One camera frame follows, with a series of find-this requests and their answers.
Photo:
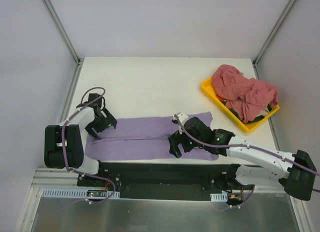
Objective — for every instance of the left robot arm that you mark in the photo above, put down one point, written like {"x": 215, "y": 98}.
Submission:
{"x": 63, "y": 144}

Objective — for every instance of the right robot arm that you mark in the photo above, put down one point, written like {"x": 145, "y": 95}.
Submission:
{"x": 295, "y": 172}

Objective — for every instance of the left aluminium frame post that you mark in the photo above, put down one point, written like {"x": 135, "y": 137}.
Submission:
{"x": 61, "y": 30}

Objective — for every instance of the right aluminium frame post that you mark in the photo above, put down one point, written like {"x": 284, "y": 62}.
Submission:
{"x": 289, "y": 6}

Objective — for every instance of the pink t shirt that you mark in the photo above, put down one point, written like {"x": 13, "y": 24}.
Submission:
{"x": 247, "y": 96}

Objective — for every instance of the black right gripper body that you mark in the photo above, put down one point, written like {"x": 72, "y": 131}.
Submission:
{"x": 178, "y": 141}

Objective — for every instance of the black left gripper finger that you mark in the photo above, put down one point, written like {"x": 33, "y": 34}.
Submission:
{"x": 110, "y": 119}
{"x": 92, "y": 132}

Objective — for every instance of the aluminium frame post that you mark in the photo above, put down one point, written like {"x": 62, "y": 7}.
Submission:
{"x": 289, "y": 6}
{"x": 61, "y": 30}

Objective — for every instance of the purple t shirt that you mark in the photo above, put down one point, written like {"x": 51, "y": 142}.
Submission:
{"x": 144, "y": 138}

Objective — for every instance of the white slotted cable duct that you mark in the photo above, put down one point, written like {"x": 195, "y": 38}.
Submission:
{"x": 66, "y": 193}

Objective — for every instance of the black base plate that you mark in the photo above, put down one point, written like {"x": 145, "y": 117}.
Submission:
{"x": 155, "y": 181}

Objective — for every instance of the white cloth in tray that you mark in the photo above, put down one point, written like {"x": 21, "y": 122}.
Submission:
{"x": 264, "y": 112}

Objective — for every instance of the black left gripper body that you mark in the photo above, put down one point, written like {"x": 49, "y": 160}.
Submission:
{"x": 100, "y": 122}

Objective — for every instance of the green t shirt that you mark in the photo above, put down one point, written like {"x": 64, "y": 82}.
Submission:
{"x": 256, "y": 119}

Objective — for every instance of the yellow plastic tray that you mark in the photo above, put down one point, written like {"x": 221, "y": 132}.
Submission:
{"x": 209, "y": 92}

